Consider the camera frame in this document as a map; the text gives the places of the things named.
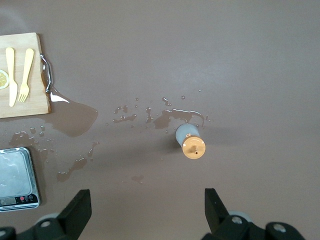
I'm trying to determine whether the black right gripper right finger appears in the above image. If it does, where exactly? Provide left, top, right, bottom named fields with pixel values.
left=201, top=187, right=306, bottom=240

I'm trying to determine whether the yellow plastic fork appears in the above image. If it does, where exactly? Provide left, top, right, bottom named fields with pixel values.
left=17, top=48, right=35, bottom=103

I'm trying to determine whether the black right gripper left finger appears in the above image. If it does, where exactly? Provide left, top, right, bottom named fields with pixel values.
left=0, top=189, right=92, bottom=240

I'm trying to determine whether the wooden cutting board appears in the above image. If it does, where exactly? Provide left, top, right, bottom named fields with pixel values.
left=0, top=32, right=55, bottom=119

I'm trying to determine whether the yellow lemon slice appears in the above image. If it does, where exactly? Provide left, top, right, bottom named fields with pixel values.
left=0, top=69, right=10, bottom=90

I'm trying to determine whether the yellow plastic knife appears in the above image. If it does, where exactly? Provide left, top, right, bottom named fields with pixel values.
left=5, top=47, right=19, bottom=108

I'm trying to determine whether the orange-capped sauce squeeze bottle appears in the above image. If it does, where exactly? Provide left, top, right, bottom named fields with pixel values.
left=175, top=123, right=207, bottom=160

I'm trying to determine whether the silver digital kitchen scale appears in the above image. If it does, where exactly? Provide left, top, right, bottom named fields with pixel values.
left=0, top=146, right=41, bottom=213

